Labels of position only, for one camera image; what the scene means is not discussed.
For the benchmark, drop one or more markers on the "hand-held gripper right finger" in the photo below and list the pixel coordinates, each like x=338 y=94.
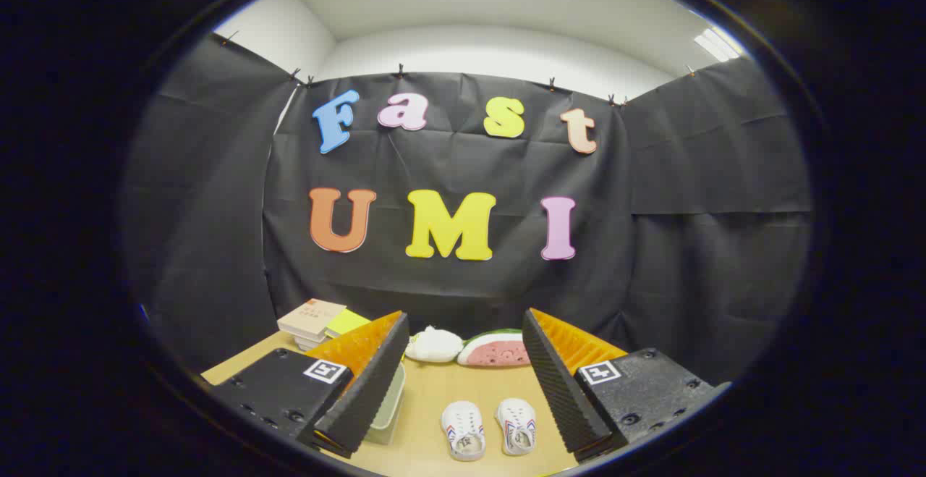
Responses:
x=561 y=390

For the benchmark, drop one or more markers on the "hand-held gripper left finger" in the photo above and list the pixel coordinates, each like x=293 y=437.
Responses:
x=372 y=390

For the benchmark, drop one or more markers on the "beige fabric storage box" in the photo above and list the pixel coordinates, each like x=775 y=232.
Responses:
x=387 y=408

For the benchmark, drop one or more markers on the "white canvas shoe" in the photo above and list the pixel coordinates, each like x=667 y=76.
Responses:
x=463 y=430
x=517 y=426

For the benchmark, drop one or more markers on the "yellow book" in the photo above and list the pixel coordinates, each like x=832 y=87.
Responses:
x=346 y=322

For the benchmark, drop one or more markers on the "watermelon slice plush toy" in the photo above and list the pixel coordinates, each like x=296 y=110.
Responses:
x=495 y=352

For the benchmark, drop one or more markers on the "white plush toy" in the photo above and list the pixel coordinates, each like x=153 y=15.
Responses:
x=434 y=347

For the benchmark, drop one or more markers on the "white book blue spine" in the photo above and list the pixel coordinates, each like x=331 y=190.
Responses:
x=307 y=342

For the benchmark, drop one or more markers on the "beige cover book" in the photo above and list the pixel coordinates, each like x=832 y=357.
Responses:
x=311 y=314

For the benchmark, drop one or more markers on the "ceiling light panel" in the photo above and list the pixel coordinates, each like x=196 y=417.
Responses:
x=718 y=44

